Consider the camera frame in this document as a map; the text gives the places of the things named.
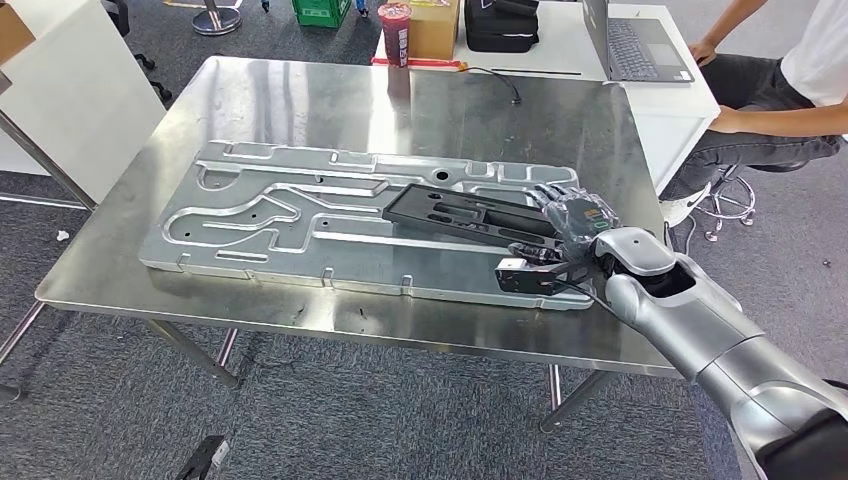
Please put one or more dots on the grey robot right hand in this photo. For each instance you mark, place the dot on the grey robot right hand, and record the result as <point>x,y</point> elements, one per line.
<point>583,222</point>

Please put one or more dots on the black plastic panel part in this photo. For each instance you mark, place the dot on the black plastic panel part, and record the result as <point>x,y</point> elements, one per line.
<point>464,218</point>

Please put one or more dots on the stainless steel workbench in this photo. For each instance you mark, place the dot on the stainless steel workbench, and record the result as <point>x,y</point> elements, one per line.
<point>397,112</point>

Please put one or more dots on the chrome stool with black seat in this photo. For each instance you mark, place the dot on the chrome stool with black seat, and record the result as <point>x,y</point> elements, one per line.
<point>724,179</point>

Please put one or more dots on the grey laptop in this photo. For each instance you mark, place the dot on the grey laptop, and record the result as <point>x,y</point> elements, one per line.
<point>636,46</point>

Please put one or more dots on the person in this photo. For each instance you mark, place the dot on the person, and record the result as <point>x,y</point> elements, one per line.
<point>762,132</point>

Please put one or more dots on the black bag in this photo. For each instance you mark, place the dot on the black bag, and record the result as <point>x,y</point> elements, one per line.
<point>500,26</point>

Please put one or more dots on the red flat bar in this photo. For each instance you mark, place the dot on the red flat bar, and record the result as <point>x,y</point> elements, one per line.
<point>424,64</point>

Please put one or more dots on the brown cardboard box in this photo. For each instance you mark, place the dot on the brown cardboard box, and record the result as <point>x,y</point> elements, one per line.
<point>434,30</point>

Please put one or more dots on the red drink cup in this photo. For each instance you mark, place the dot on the red drink cup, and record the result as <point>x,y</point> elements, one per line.
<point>395,36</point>

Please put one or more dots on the large stamped metal panel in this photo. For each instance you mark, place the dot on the large stamped metal panel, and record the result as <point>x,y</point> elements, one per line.
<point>265,252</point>

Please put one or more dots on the green plastic crate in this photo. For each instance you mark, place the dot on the green plastic crate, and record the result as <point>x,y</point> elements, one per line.
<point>321,13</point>

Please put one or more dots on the black office chair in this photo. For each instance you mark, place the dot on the black office chair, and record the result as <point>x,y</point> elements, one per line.
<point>156,79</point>

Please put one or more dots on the white cabinet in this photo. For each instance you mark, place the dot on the white cabinet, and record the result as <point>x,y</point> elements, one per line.
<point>79,99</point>

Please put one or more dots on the white paper scrap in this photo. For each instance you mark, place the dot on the white paper scrap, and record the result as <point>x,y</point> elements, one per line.
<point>63,235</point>

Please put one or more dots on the tan cardboard box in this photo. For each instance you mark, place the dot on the tan cardboard box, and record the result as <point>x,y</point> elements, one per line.
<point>13,33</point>

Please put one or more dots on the black right wrist camera bracket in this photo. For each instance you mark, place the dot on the black right wrist camera bracket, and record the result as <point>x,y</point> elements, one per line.
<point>550,273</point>

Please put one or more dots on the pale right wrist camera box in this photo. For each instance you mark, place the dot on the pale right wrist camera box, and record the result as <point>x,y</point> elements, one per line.
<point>513,265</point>

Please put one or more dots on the chrome round pedestal base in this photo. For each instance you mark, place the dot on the chrome round pedestal base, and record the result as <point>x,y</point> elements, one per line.
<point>215,23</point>

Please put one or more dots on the steel side table frame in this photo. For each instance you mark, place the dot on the steel side table frame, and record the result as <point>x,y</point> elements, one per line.
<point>46,162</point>

